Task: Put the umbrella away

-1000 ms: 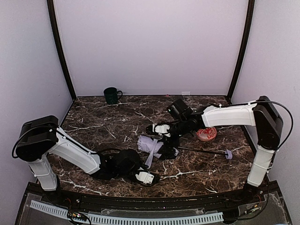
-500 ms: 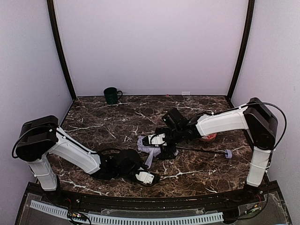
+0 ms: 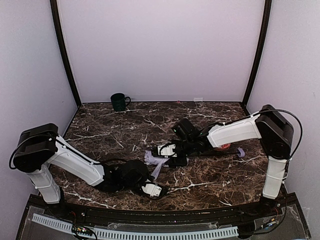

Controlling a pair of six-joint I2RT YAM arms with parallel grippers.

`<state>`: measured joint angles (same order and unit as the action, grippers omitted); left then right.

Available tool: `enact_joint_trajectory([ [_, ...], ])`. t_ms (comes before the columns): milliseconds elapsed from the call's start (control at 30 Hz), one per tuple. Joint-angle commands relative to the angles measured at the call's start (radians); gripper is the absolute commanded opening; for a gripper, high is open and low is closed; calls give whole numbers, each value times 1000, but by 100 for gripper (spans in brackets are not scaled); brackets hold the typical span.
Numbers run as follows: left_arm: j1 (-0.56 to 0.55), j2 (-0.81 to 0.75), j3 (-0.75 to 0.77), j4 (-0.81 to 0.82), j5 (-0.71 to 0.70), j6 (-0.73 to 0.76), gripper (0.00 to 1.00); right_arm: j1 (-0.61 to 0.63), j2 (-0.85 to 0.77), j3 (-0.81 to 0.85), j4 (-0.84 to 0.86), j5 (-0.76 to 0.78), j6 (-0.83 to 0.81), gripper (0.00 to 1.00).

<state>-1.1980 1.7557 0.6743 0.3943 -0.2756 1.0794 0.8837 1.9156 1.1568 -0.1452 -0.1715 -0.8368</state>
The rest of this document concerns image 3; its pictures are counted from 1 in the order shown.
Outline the lavender folding umbrella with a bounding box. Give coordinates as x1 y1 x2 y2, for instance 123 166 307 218
144 148 246 180

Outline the red patterned ceramic bowl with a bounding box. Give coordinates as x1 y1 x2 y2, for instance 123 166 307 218
215 143 231 152

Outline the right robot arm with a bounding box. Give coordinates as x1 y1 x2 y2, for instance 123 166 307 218
165 104 297 200

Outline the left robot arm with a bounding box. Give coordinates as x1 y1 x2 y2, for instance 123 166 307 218
9 123 161 204

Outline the dark green mug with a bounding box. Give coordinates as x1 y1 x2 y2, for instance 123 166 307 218
110 93 131 112

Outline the small circuit board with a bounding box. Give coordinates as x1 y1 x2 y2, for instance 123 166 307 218
71 224 94 237

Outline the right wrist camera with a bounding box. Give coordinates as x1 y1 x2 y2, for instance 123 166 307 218
151 143 178 158

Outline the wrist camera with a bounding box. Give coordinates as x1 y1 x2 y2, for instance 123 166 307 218
138 181 168 199
151 143 178 158

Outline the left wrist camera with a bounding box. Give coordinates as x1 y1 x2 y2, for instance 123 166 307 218
138 181 168 199

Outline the black front rail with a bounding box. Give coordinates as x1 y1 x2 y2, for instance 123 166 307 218
66 203 260 225

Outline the grey slotted cable duct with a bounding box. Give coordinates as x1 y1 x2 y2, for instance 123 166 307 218
31 213 239 240

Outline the right black frame post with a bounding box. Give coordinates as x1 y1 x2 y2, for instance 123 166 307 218
241 0 273 109

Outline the black frame post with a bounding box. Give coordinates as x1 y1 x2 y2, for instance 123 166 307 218
49 0 82 108
241 0 273 109

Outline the left black frame post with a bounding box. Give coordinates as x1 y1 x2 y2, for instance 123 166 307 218
49 0 82 108

